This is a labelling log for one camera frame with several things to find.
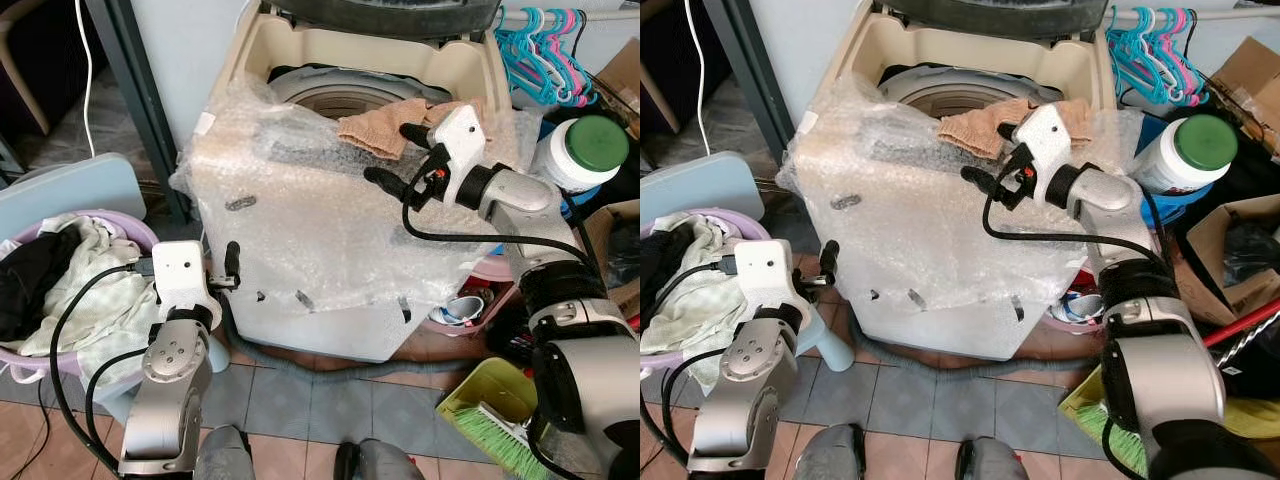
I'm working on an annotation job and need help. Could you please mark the white cable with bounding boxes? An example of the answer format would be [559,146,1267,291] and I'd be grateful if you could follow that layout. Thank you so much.
[685,0,713,157]
[75,0,99,159]

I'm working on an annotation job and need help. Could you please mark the pale white cloth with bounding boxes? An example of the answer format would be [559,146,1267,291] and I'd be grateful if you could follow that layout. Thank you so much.
[640,215,743,391]
[20,215,161,389]

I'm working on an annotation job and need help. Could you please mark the yellow plastic item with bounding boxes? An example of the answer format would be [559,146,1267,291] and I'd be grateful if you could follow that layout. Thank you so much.
[1225,395,1280,441]

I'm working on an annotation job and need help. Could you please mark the grey door frame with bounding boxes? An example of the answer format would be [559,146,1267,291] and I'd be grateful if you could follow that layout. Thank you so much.
[700,0,801,191]
[85,0,193,223]

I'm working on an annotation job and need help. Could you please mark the flat brown cardboard piece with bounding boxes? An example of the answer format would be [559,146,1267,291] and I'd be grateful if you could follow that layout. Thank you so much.
[1208,36,1280,151]
[595,38,641,111]

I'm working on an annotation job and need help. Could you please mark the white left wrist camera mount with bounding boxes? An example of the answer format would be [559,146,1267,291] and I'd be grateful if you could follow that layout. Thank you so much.
[152,240,223,326]
[733,240,804,323]

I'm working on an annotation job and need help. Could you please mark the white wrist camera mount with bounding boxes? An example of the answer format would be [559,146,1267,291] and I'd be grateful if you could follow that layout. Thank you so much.
[433,104,489,208]
[733,240,804,323]
[152,240,223,326]
[1010,103,1073,206]

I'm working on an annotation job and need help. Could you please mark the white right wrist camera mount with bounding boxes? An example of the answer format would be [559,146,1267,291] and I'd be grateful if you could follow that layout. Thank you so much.
[433,104,489,208]
[1010,103,1073,206]

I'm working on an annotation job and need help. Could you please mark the black plastic bag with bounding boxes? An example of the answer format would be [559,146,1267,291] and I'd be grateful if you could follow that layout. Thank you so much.
[605,222,641,291]
[1222,222,1280,289]

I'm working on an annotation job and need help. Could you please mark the grey drain hose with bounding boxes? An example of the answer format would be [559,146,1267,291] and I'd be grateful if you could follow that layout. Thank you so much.
[850,330,1101,379]
[222,318,501,379]

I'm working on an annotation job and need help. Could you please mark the beige top-load washing machine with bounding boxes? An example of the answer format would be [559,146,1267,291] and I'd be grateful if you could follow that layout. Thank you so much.
[180,0,521,363]
[780,0,1131,361]

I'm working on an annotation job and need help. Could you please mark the red stick handle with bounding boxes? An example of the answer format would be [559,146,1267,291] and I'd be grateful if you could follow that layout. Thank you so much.
[1200,300,1280,349]

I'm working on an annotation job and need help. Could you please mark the white jar with green lid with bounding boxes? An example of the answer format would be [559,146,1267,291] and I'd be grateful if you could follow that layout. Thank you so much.
[535,113,632,196]
[1135,112,1241,197]

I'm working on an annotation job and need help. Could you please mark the grey robot foot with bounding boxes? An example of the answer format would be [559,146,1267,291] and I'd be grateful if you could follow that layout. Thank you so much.
[195,425,256,480]
[335,438,426,480]
[955,437,1031,480]
[795,423,867,480]

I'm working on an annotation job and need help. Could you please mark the grey left robot foot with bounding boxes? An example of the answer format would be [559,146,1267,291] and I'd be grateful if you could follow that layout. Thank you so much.
[195,425,256,480]
[795,423,867,480]

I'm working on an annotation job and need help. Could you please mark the orange trousers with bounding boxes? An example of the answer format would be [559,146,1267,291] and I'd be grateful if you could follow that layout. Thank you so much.
[337,96,491,161]
[937,97,1093,161]

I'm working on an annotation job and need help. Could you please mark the open cardboard box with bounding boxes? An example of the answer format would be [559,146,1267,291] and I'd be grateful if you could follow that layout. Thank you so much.
[583,198,641,321]
[1185,193,1280,329]

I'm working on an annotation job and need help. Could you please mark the dark grey washing machine lid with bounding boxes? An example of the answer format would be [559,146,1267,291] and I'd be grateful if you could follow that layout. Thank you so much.
[262,0,501,41]
[880,0,1106,39]

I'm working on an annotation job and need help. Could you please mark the white and blue cup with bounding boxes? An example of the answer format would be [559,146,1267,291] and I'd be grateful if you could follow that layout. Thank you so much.
[1050,292,1098,323]
[440,293,488,326]

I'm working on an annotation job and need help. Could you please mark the light blue plastic chair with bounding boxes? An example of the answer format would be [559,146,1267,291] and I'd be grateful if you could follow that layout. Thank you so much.
[640,150,857,373]
[0,153,233,426]

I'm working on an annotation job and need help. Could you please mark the black garment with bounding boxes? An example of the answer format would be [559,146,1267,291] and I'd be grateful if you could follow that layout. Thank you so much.
[0,225,83,341]
[640,225,683,326]

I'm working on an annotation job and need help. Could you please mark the teal plastic clothes hanger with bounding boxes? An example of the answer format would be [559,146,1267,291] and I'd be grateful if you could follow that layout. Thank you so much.
[518,8,573,103]
[495,8,546,96]
[1128,8,1183,103]
[1105,8,1156,96]

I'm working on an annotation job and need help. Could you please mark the clear bubble wrap sheet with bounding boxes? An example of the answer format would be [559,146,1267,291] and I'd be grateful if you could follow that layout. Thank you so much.
[775,70,1146,361]
[170,70,546,363]

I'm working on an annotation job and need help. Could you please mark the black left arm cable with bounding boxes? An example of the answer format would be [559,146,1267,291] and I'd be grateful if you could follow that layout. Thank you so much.
[83,345,151,471]
[48,257,157,476]
[660,345,739,473]
[655,255,739,401]

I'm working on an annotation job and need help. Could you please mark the purple plastic laundry basket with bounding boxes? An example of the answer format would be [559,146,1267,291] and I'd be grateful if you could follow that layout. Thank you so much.
[0,208,161,386]
[640,208,743,371]

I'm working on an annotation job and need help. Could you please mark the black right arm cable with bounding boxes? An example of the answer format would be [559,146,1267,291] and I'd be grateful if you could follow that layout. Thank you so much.
[400,170,606,276]
[978,185,1166,271]

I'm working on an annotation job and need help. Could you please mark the green bristle brush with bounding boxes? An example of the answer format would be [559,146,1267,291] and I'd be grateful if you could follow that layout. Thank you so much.
[1075,400,1151,479]
[455,403,546,480]

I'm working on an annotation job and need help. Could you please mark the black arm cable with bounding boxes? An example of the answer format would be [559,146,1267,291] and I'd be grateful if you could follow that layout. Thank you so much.
[655,255,739,401]
[400,170,606,276]
[83,345,151,471]
[48,257,157,476]
[978,185,1166,271]
[660,345,739,473]

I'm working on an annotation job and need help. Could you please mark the silver hanger rail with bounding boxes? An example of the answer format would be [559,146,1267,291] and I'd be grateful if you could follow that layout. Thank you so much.
[1110,8,1280,23]
[500,8,641,23]

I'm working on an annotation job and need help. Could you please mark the pink plastic basin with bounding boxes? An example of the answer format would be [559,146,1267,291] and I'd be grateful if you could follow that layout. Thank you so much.
[420,255,516,336]
[1048,262,1106,336]

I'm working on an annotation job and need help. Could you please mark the pink plastic clothes hanger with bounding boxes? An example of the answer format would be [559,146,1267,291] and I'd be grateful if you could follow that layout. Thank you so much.
[555,8,603,109]
[1165,8,1213,109]

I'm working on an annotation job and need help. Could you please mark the yellow-green dustpan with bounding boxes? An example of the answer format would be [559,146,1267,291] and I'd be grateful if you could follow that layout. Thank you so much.
[437,357,541,451]
[1058,365,1113,441]

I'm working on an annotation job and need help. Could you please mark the grey right robot foot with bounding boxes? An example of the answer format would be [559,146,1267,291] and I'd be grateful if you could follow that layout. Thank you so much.
[335,438,426,480]
[955,437,1031,480]

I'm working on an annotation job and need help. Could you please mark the grey ribbed hose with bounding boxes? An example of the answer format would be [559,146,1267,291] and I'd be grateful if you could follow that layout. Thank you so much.
[1215,320,1280,401]

